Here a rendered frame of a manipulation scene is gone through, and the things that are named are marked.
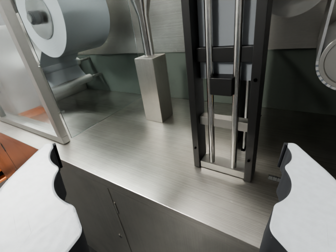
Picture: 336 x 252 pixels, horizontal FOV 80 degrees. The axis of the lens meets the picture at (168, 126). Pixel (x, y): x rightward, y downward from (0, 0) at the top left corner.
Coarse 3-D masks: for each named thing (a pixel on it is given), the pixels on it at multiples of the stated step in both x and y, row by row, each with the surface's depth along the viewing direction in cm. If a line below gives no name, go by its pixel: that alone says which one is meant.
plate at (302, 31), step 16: (128, 0) 98; (160, 0) 89; (176, 0) 85; (320, 0) 62; (160, 16) 93; (176, 16) 89; (272, 16) 71; (304, 16) 66; (320, 16) 64; (160, 32) 96; (176, 32) 92; (272, 32) 73; (288, 32) 70; (304, 32) 68; (160, 48) 101; (176, 48) 96; (272, 48) 75; (288, 48) 72
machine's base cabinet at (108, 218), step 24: (0, 144) 125; (0, 168) 166; (72, 192) 92; (96, 192) 76; (96, 216) 90; (120, 216) 75; (144, 216) 64; (96, 240) 110; (120, 240) 88; (144, 240) 73; (168, 240) 63; (192, 240) 55; (216, 240) 49
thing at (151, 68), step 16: (144, 0) 68; (144, 16) 71; (144, 32) 74; (144, 48) 77; (144, 64) 77; (160, 64) 79; (144, 80) 81; (160, 80) 80; (144, 96) 85; (160, 96) 82; (160, 112) 84
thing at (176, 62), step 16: (304, 48) 70; (176, 64) 100; (272, 64) 78; (288, 64) 75; (304, 64) 72; (176, 80) 105; (272, 80) 80; (288, 80) 77; (304, 80) 75; (176, 96) 110; (224, 96) 95; (272, 96) 83; (288, 96) 80; (304, 96) 77; (320, 96) 74; (320, 112) 77
